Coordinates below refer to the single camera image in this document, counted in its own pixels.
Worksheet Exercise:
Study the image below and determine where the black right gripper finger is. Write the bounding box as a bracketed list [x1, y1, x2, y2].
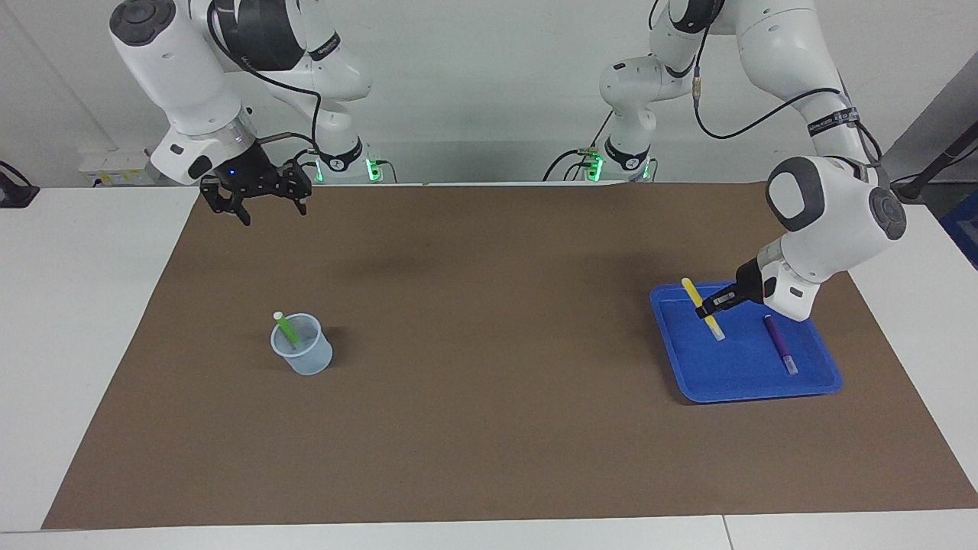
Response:
[200, 183, 251, 227]
[284, 160, 312, 215]

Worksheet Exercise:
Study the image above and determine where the yellow marker pen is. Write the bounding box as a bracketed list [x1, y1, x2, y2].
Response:
[682, 277, 727, 341]

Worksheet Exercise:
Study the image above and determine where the purple marker pen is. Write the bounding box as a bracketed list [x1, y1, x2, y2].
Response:
[763, 314, 799, 375]

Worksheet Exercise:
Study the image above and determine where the green marker pen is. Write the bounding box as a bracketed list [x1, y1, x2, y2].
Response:
[273, 310, 300, 351]

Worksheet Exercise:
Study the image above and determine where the blue plastic tray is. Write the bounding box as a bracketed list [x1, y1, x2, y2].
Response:
[649, 280, 844, 403]

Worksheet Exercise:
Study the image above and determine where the translucent plastic cup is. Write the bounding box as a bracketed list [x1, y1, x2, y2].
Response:
[270, 312, 334, 376]

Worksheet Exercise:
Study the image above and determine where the black table clamp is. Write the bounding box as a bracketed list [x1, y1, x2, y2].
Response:
[0, 160, 40, 209]

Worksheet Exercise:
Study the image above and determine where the black stand pole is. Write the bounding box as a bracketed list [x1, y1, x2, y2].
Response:
[890, 126, 978, 203]

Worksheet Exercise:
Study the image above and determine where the blue crate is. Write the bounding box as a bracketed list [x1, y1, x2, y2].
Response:
[940, 191, 978, 268]

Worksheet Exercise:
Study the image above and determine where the brown table mat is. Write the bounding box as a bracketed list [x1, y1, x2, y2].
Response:
[42, 182, 978, 529]

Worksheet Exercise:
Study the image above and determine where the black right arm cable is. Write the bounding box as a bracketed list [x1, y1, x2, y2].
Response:
[206, 0, 322, 165]

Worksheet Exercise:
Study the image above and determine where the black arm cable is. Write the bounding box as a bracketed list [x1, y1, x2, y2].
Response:
[691, 19, 887, 165]
[206, 0, 322, 165]

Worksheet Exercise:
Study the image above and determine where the white wall power strip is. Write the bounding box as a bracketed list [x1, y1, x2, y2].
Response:
[79, 149, 164, 186]

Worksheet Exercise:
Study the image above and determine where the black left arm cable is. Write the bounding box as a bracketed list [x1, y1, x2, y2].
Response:
[691, 19, 887, 165]

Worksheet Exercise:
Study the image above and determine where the black base cable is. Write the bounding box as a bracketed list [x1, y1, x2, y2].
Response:
[542, 113, 616, 183]

